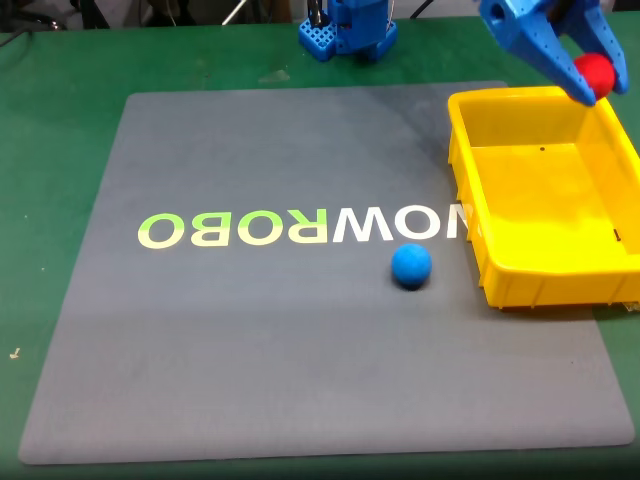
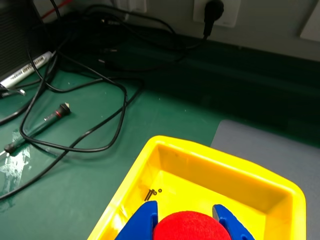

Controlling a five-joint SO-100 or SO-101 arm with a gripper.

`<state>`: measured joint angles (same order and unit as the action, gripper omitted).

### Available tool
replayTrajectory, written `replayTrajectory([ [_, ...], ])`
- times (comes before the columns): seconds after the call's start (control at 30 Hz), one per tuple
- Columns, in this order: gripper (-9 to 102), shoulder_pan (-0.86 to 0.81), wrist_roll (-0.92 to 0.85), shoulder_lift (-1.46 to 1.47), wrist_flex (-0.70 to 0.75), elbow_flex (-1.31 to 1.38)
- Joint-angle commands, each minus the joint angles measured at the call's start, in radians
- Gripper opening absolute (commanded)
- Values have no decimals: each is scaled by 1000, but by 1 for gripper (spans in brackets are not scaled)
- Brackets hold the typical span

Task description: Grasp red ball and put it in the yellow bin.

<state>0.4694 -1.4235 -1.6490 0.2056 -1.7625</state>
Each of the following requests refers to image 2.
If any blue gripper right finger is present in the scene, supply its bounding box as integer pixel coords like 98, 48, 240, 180
212, 203, 256, 240

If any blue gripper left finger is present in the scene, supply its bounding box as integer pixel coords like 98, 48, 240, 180
115, 200, 159, 240

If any red foam ball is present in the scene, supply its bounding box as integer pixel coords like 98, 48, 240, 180
152, 210, 232, 240

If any yellow plastic bin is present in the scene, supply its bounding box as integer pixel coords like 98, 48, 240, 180
86, 135, 307, 240

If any grey mat with NOWROBO print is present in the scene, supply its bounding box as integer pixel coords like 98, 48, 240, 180
211, 119, 320, 240

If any white whiteboard marker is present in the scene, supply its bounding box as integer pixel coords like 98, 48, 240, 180
0, 50, 57, 89

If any black computer case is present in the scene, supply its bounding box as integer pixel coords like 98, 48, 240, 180
0, 0, 44, 79

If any black looped cable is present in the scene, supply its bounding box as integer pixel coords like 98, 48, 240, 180
0, 77, 145, 201
19, 49, 128, 153

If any black tool with red ring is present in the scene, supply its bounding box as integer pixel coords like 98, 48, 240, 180
4, 102, 72, 154

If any black cable with metal plug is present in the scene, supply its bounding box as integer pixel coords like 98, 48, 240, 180
0, 83, 27, 99

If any white wall socket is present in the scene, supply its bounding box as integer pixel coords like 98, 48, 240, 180
192, 0, 241, 28

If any black power plug with cable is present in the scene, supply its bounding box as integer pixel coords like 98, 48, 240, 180
84, 0, 225, 51

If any thin red cable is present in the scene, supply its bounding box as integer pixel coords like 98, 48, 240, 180
40, 0, 74, 20

